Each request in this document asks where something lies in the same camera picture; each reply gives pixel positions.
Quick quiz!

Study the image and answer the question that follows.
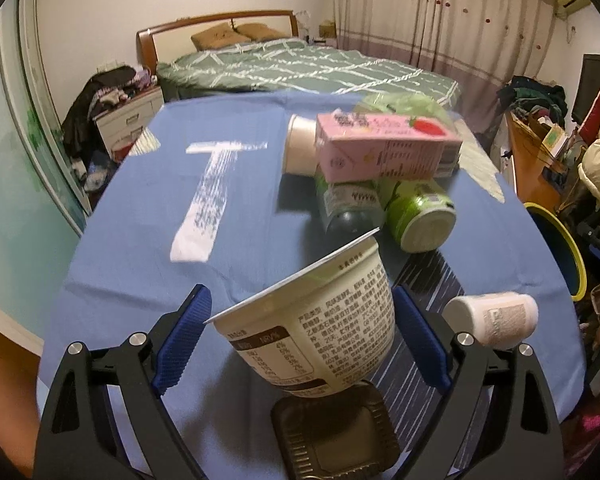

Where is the white pill bottle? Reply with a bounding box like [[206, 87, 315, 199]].
[[442, 292, 539, 350]]

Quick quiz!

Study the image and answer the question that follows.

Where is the white yogurt cup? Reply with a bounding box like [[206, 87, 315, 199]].
[[209, 232, 396, 399]]

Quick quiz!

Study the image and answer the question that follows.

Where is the green lid jar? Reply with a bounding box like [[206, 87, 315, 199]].
[[378, 178, 456, 254]]

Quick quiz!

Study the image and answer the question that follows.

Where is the green label bottle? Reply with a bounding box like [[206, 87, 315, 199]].
[[314, 169, 385, 245]]

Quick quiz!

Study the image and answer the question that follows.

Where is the pink strawberry milk carton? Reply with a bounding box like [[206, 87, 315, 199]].
[[315, 112, 463, 183]]

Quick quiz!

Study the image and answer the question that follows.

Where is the white paper cup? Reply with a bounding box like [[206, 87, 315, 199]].
[[283, 115, 317, 177]]

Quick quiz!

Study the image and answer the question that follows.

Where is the green plastic bag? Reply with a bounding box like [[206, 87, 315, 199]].
[[354, 92, 453, 128]]

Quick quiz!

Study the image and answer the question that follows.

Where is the yellow rimmed trash bin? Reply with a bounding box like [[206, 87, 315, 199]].
[[524, 203, 588, 302]]

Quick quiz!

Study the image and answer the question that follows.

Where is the black plastic tray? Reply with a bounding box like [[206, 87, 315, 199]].
[[271, 380, 401, 480]]

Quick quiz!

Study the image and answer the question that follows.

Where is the blue star tablecloth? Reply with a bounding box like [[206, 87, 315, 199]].
[[38, 92, 585, 479]]

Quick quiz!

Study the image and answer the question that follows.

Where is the sliding wardrobe door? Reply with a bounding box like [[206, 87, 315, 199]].
[[0, 0, 91, 354]]

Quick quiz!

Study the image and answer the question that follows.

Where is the wooden low cabinet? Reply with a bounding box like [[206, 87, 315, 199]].
[[504, 112, 576, 214]]

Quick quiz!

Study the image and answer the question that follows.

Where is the white nightstand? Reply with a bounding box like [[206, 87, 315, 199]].
[[94, 86, 163, 160]]

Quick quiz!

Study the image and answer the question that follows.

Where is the dark clothes pile on nightstand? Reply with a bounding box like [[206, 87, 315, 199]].
[[61, 65, 154, 162]]

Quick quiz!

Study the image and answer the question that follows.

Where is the clothes pile on cabinet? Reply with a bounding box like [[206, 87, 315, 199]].
[[496, 76, 568, 125]]

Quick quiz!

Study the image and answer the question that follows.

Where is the green plaid duvet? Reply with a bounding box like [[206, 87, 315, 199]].
[[157, 38, 462, 110]]

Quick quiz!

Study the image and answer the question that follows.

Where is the left brown pillow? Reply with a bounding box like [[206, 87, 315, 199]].
[[190, 23, 251, 51]]

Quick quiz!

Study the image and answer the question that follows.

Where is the brown pillow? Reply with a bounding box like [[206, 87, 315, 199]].
[[235, 23, 289, 42], [190, 23, 251, 51]]

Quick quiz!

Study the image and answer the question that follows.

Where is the right brown pillow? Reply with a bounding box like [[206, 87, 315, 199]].
[[235, 23, 289, 42]]

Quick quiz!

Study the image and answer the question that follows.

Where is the pink white curtain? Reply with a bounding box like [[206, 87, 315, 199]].
[[334, 0, 555, 132]]

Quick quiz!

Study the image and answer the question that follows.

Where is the yellow box on far nightstand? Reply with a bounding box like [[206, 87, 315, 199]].
[[318, 20, 337, 40]]

